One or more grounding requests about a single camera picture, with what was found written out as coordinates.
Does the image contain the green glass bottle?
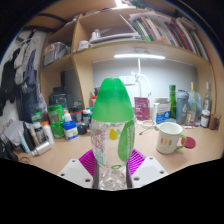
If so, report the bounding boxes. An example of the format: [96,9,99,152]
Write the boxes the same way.
[168,84,178,120]

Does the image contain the white pill bottle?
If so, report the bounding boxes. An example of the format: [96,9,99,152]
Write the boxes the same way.
[32,121,46,145]

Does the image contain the magenta pouch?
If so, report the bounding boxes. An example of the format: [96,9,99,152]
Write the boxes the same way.
[133,96,151,121]

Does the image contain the brown jar with white lid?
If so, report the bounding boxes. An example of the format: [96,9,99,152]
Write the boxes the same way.
[200,109,212,129]

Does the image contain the clear glass bottle white cap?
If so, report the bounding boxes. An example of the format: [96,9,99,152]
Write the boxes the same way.
[203,81,213,113]

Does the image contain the white LED light bar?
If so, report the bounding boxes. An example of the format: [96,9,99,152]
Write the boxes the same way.
[113,53,167,61]

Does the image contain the blue hanging garment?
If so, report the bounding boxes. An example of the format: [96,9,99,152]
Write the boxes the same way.
[20,49,42,122]

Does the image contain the red pen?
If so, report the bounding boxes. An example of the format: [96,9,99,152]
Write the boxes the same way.
[183,124,200,130]

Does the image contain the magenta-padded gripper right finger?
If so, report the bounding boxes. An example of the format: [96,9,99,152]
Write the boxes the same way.
[126,148,169,190]

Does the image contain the grey shaker bottle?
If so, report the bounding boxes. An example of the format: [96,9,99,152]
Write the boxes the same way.
[175,88,190,126]

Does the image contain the white wall power socket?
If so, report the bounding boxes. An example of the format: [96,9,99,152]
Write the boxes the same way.
[118,74,137,86]

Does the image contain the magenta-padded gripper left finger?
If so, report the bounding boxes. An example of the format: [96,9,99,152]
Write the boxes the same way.
[57,148,101,190]

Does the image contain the white bottle with orange cap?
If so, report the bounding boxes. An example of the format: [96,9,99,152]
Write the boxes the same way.
[41,120,55,145]

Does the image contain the black hanging jacket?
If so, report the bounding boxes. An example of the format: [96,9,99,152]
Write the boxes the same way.
[0,49,20,116]

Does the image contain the black jug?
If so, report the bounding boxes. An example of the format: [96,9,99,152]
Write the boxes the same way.
[48,86,70,110]

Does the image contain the white mug with green handle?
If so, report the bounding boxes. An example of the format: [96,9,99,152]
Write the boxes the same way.
[155,121,188,155]

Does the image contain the clear bottle with green cap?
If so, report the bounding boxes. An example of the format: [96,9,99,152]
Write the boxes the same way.
[90,77,137,192]

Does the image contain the flat round red coaster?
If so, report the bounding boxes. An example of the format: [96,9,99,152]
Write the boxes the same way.
[180,136,197,150]

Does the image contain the white and blue carton box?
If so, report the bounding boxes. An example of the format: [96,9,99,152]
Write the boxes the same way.
[152,96,172,125]

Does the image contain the blue plastic bag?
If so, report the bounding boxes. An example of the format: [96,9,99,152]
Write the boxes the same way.
[188,91,205,121]

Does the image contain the white and blue jar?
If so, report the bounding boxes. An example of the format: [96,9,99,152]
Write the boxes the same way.
[61,120,80,141]

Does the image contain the brown mug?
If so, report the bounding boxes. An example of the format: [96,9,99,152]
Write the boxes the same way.
[208,113,222,131]

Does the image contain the green canister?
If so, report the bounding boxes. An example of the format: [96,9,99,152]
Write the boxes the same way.
[46,104,65,140]

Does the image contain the black headphones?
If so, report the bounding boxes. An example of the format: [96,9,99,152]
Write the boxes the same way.
[0,132,22,163]

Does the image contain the wooden shelf unit with books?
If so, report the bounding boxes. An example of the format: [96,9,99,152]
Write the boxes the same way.
[39,0,218,112]

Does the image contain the white hanging garment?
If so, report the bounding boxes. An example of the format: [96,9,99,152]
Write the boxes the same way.
[12,35,40,85]

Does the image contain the red and white container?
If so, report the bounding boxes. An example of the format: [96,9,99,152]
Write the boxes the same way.
[90,95,98,109]

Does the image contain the white and blue tube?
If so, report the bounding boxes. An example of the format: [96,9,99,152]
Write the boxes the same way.
[16,128,31,155]

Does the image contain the silver can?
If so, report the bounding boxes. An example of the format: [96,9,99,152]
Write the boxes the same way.
[30,140,52,157]

